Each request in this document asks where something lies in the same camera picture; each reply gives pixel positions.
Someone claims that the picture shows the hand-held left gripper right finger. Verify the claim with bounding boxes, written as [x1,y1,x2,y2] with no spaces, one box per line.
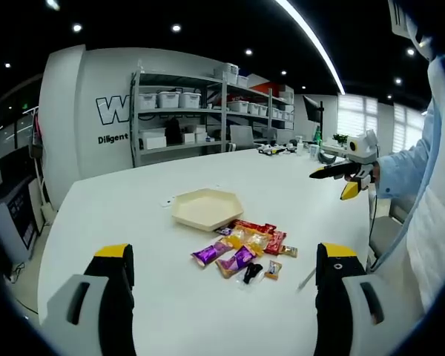
[314,243,407,356]

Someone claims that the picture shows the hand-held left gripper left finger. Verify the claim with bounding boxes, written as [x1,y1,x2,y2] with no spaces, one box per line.
[46,243,136,356]

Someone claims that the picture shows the beige hexagonal container tray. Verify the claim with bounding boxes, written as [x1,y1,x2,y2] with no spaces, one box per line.
[171,188,245,233]

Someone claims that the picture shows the clear packet with black food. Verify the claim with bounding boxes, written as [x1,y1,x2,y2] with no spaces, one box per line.
[235,262,266,291]

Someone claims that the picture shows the window blind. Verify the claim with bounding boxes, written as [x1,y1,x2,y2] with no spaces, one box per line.
[337,93,379,139]
[392,102,426,154]

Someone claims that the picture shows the grey chair seat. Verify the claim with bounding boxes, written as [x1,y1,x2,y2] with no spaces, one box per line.
[369,198,412,261]

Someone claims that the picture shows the black monitor on stand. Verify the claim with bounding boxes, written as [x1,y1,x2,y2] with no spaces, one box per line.
[302,94,326,144]

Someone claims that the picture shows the white and yellow device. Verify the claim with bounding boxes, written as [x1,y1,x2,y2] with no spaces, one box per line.
[257,144,296,156]

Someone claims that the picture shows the small orange candy packet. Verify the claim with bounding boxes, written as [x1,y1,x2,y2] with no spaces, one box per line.
[263,260,283,280]

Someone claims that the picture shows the red snack packet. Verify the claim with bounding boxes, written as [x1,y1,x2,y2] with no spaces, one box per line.
[231,219,287,256]

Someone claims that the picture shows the person's torso in white apron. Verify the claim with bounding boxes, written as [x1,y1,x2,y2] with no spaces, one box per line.
[370,55,445,312]

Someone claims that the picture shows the grey office chair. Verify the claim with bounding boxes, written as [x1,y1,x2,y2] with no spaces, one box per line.
[229,125,256,151]

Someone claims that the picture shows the row of white bins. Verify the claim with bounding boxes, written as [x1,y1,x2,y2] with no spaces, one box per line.
[228,99,295,122]

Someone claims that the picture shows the yellow snack packet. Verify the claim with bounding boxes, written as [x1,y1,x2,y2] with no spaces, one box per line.
[225,227,274,257]

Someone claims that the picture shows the purple and tan snack packet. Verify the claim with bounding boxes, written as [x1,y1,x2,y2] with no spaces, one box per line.
[214,244,259,279]

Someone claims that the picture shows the long purple snack packet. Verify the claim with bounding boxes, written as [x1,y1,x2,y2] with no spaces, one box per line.
[191,240,231,266]

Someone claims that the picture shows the long ceiling light strip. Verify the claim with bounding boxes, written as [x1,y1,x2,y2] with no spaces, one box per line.
[275,0,346,96]

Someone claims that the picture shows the grey cabinet with dark screen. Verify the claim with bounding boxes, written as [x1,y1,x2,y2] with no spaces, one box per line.
[0,146,46,265]

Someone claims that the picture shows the white chest-worn device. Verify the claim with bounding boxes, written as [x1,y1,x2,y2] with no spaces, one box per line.
[387,0,437,62]

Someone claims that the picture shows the stacked white bins on shelf top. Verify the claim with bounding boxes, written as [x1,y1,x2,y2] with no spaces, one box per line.
[213,62,250,88]

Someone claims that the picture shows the small white cardboard boxes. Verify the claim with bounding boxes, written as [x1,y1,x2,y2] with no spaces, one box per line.
[182,125,208,145]

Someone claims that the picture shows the white lidded storage bin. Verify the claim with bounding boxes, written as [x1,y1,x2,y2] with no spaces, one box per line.
[138,92,159,111]
[157,90,180,109]
[178,91,202,109]

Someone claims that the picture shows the large white cardboard box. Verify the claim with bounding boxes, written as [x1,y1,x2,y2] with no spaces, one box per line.
[139,128,168,151]

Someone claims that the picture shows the dark bag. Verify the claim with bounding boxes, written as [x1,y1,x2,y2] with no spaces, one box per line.
[165,118,183,146]

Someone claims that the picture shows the tall grey metal shelving unit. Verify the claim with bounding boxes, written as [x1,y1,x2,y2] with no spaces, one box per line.
[131,69,229,168]

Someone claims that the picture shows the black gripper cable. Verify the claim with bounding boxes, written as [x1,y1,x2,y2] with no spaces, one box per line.
[366,183,380,270]

